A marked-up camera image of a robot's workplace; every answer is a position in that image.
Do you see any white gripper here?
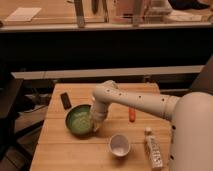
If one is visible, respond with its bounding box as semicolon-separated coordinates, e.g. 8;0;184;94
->
90;101;109;131

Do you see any green ceramic bowl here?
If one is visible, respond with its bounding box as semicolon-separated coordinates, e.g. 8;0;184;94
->
65;104;94;135

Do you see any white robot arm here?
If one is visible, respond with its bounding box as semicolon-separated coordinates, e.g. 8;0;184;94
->
90;80;213;171

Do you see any orange carrot toy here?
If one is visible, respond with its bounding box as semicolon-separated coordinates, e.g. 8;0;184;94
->
129;108;136;122

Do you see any black rectangular bar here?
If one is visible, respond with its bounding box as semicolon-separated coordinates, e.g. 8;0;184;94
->
60;93;71;109

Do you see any white paper cup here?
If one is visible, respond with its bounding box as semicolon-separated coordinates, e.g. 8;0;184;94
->
108;134;131;157

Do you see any white labelled bottle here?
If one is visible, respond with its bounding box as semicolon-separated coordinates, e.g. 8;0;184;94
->
144;127;163;171

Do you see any white paper sheet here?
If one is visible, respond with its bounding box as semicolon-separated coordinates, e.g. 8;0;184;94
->
5;7;41;22

